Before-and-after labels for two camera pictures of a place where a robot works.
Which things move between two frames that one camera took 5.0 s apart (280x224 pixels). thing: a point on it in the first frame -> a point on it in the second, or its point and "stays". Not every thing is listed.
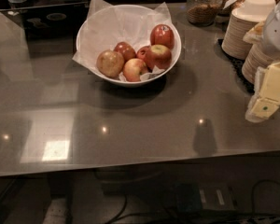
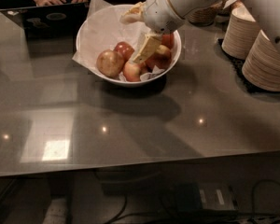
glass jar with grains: x=203 y=6 stays
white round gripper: x=277 y=32 -> x=158 y=10
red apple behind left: x=126 y=49 stays
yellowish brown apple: x=110 y=63 stays
